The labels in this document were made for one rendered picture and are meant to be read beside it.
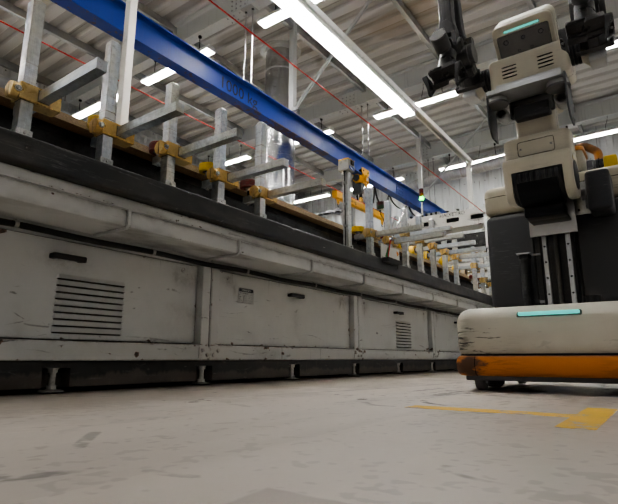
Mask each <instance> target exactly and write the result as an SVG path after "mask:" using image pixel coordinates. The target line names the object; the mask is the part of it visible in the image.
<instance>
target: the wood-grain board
mask: <svg viewBox="0 0 618 504"><path fill-rule="evenodd" d="M4 90H5V89H4V88H1V87H0V105H2V106H5V107H7V108H10V109H13V107H14V106H15V103H13V102H11V99H10V98H7V97H5V94H4ZM32 117H34V118H37V119H39V120H42V121H45V122H47V123H50V124H53V125H55V126H58V127H60V128H63V129H66V130H68V131H71V132H74V133H76V134H79V135H82V136H84V137H87V138H90V139H91V138H93V137H94V134H93V133H90V132H89V129H88V128H87V122H86V121H83V120H81V119H78V118H76V117H73V116H71V115H68V114H66V113H63V112H61V111H60V113H59V114H57V115H56V116H54V117H49V116H46V115H43V114H41V113H38V112H36V113H34V114H32ZM112 147H113V148H116V149H119V150H121V151H124V152H127V153H129V154H132V155H135V156H137V157H140V158H143V159H145V160H148V161H151V162H152V158H153V157H155V156H154V155H151V154H150V153H149V147H147V146H145V145H143V144H140V143H138V142H135V141H134V145H132V146H130V147H127V148H123V147H120V146H117V145H115V144H113V145H112ZM175 171H177V172H180V173H182V174H185V175H188V176H190V177H193V178H196V179H198V180H201V181H204V180H207V176H205V175H202V174H200V173H199V167H197V166H195V165H192V164H189V165H186V166H181V165H178V164H176V163H175ZM225 190H227V191H230V192H233V193H235V194H238V195H241V196H243V197H244V196H247V192H246V191H243V190H241V189H240V184H239V187H238V188H234V189H231V190H230V189H227V188H225ZM265 205H267V206H270V207H272V208H275V209H278V210H280V211H283V212H286V213H288V214H291V215H294V216H296V217H299V218H302V219H304V220H307V221H309V222H312V223H315V224H317V225H320V226H323V227H325V228H328V229H331V230H333V231H336V232H339V233H341V234H343V225H341V224H338V223H336V222H333V221H331V220H328V219H326V218H323V217H321V216H318V215H316V214H313V213H311V212H308V211H306V210H304V209H301V208H299V207H296V206H294V205H291V204H289V203H286V202H284V201H281V200H279V199H277V203H274V204H270V205H268V204H266V203H265ZM409 259H410V260H413V261H415V262H417V255H415V254H412V253H410V252H409ZM424 265H426V266H429V267H431V261H430V260H427V259H425V258H424ZM459 278H461V279H463V280H466V281H468V282H471V280H472V279H469V276H467V275H464V274H462V273H460V272H459Z"/></svg>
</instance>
